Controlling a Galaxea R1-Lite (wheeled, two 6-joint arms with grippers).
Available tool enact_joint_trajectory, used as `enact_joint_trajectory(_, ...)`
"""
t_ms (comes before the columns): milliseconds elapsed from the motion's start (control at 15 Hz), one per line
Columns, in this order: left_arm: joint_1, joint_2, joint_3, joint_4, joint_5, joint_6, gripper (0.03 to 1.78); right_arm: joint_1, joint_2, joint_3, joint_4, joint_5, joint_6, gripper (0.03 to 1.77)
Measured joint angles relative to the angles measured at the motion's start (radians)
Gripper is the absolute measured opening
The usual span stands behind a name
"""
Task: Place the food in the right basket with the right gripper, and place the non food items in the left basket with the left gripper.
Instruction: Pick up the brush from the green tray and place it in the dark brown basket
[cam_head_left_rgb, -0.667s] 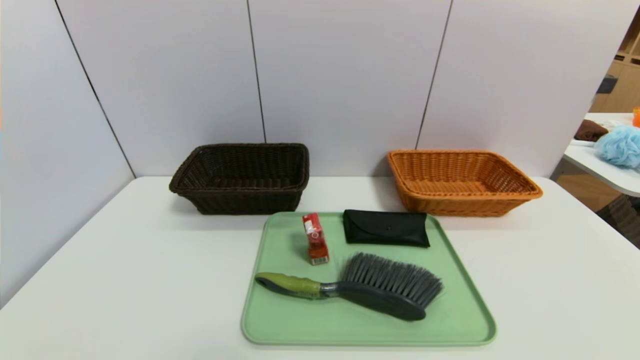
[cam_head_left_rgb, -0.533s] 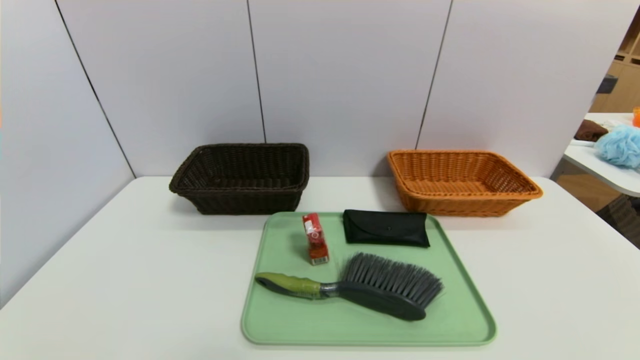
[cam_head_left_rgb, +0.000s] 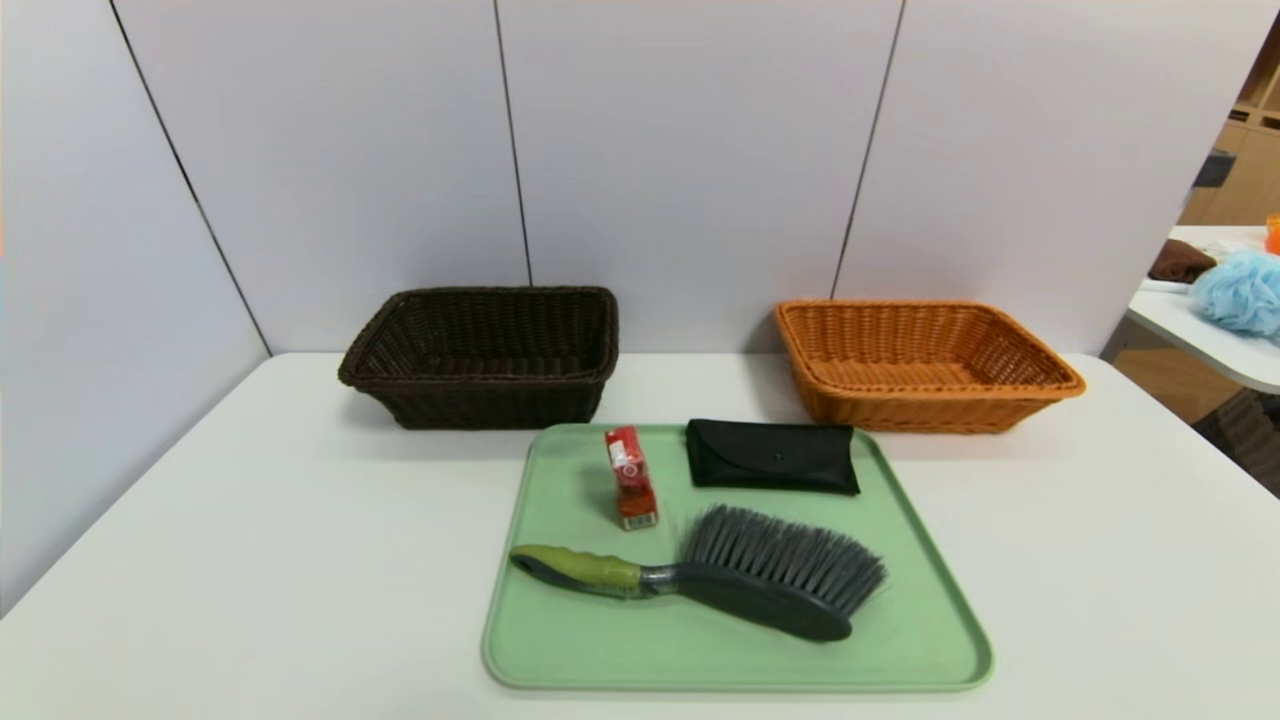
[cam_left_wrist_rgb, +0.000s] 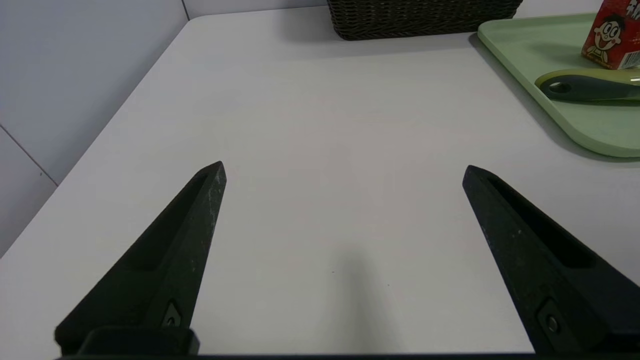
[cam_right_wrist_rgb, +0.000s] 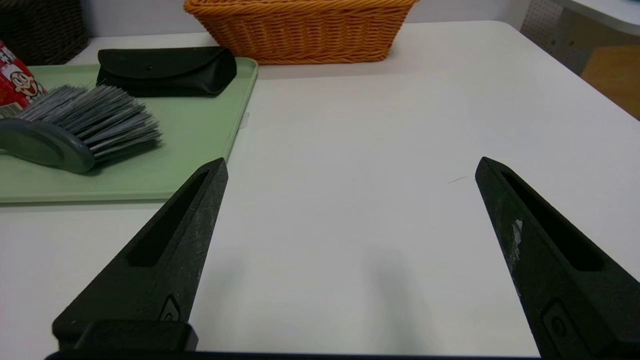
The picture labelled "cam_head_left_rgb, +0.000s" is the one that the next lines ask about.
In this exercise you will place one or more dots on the small red snack box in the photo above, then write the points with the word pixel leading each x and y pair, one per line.
pixel 630 480

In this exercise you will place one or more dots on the dark brown wicker basket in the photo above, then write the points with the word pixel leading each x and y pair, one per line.
pixel 480 400

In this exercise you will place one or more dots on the orange wicker basket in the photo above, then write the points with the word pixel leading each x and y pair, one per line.
pixel 900 410

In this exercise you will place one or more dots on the black glasses pouch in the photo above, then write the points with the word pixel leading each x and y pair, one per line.
pixel 770 460

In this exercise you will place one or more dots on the light green plastic tray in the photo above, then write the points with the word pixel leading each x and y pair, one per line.
pixel 720 655

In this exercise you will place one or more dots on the brown folded cloth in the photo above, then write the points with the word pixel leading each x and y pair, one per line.
pixel 1180 262

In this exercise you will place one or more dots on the white side table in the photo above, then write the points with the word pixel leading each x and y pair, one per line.
pixel 1200 340

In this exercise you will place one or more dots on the dark grey box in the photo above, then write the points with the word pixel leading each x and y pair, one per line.
pixel 1215 168

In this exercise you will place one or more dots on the light blue bath loofah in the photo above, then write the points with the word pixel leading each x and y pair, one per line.
pixel 1245 290

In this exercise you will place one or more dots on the dark woven seat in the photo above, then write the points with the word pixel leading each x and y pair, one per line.
pixel 1245 435

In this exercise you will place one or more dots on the light wooden shelf cabinet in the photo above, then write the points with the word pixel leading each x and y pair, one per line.
pixel 1250 185

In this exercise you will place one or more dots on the orange cup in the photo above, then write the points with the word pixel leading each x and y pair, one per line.
pixel 1274 235

